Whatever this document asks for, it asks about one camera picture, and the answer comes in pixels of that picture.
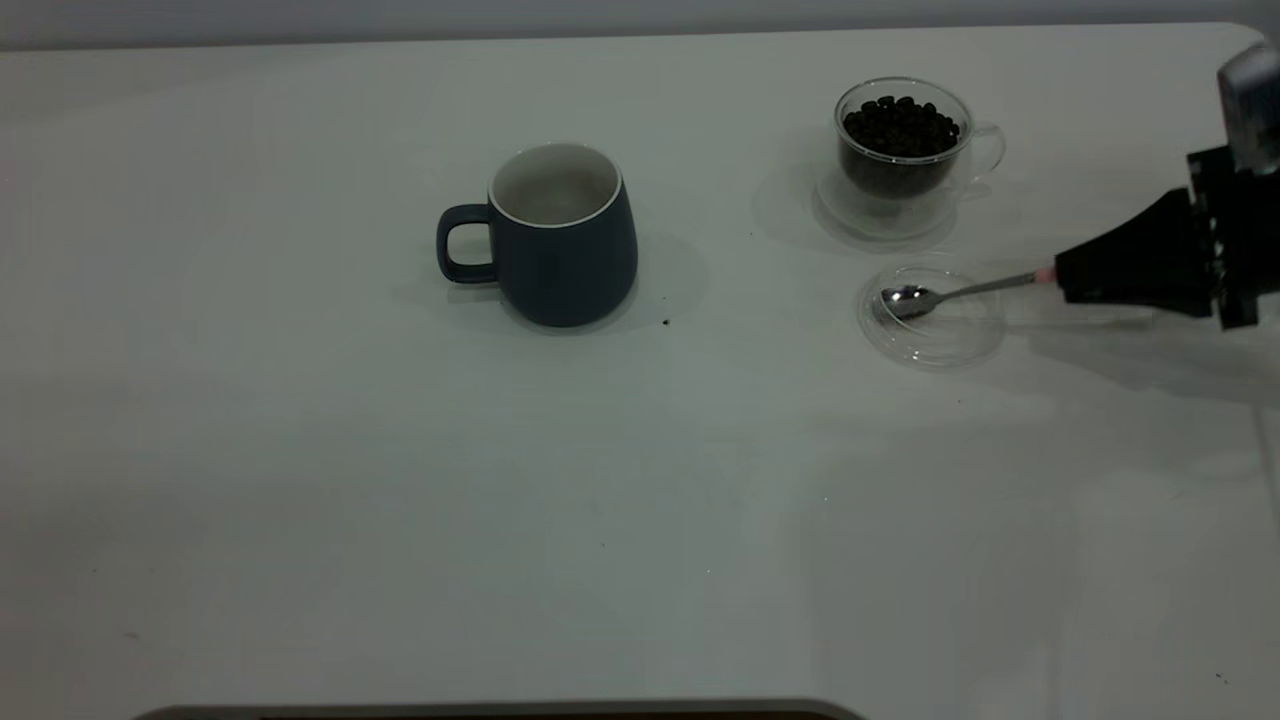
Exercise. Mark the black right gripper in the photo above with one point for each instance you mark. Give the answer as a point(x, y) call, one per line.
point(1245, 240)

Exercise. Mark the dark blue ceramic mug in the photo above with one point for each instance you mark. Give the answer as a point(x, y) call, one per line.
point(570, 260)

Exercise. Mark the heap of coffee beans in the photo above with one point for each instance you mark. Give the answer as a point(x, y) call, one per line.
point(900, 135)

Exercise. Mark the clear glass saucer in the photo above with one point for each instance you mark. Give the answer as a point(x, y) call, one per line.
point(940, 345)
point(880, 222)

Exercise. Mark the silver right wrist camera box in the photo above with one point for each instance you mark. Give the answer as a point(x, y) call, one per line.
point(1255, 100)

